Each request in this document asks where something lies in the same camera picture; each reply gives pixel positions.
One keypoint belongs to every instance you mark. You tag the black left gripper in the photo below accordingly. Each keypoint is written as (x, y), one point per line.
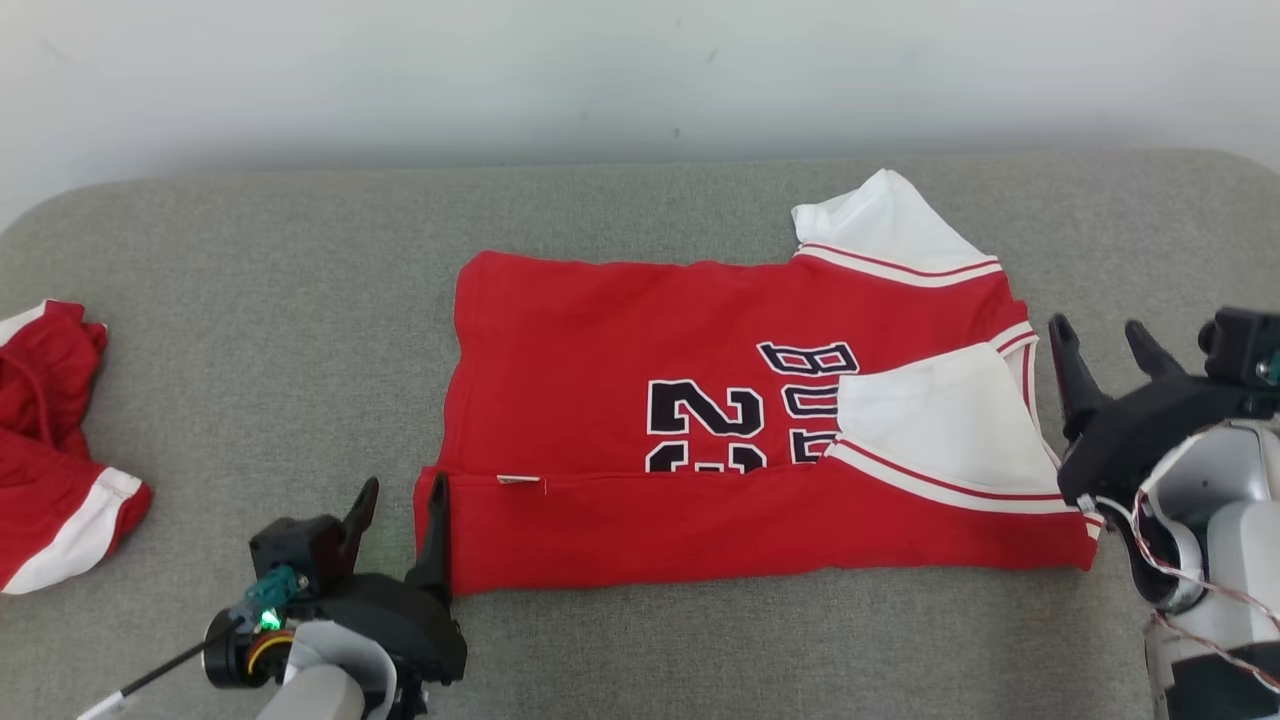
(410, 625)

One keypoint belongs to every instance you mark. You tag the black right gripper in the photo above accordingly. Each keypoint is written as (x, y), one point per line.
(1130, 440)

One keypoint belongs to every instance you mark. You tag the red white basketball jersey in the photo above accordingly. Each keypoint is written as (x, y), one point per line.
(600, 380)

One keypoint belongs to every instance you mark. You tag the red white basketball shorts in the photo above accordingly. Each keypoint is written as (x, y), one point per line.
(50, 500)

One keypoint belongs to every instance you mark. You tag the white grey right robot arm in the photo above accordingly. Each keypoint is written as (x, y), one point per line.
(1240, 540)

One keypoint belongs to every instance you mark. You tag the grey fabric sofa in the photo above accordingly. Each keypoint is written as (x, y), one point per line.
(300, 330)

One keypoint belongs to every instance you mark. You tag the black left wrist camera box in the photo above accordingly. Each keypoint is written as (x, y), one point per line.
(295, 550)

